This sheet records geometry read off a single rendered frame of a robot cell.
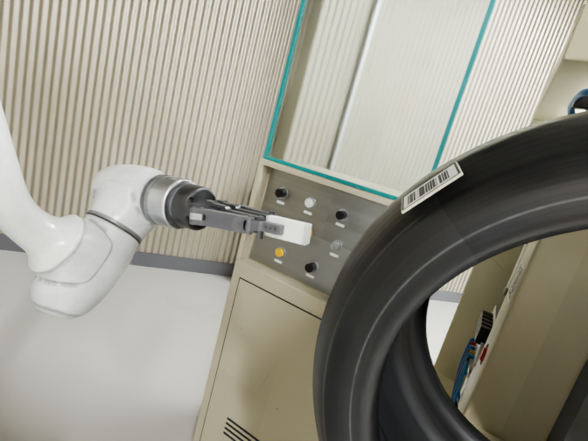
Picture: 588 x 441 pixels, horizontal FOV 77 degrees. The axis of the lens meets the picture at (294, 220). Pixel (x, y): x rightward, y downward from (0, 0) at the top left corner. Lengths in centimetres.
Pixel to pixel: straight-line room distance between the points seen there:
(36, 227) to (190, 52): 259
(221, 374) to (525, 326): 109
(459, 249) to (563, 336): 47
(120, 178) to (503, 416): 80
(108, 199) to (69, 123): 251
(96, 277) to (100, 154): 254
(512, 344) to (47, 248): 77
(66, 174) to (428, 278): 305
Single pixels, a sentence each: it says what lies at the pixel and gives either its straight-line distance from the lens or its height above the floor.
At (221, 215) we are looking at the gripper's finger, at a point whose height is 124.
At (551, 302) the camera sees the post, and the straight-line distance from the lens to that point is 77.
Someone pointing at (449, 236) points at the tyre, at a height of 133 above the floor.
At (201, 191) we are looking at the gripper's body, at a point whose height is 125.
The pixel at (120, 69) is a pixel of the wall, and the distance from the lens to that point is 312.
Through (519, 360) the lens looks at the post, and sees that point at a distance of 80.
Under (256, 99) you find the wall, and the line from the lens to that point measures 316.
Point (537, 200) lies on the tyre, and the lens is 34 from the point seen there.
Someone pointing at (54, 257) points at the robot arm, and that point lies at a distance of 65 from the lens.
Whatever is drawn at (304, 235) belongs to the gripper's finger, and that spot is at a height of 125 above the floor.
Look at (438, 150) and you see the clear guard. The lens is 108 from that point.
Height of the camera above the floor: 138
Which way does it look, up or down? 13 degrees down
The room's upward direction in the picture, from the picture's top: 15 degrees clockwise
